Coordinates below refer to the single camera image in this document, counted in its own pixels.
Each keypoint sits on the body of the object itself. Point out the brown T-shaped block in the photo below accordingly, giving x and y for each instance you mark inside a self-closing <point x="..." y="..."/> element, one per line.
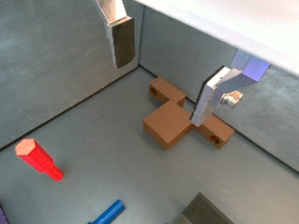
<point x="168" y="123"/>

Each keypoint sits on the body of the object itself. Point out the red hexagonal peg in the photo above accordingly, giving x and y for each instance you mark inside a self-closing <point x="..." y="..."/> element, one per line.
<point x="34" y="156"/>

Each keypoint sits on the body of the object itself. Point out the blue cylindrical peg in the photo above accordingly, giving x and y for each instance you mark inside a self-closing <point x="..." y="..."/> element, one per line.
<point x="111" y="213"/>

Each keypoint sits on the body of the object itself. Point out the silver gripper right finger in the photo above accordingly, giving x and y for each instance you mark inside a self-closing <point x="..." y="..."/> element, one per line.
<point x="219" y="89"/>

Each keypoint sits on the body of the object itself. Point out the purple base block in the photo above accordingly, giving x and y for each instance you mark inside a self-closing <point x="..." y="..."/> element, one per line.
<point x="2" y="218"/>

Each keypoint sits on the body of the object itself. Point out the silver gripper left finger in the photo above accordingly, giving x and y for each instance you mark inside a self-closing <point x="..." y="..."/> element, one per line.
<point x="120" y="30"/>

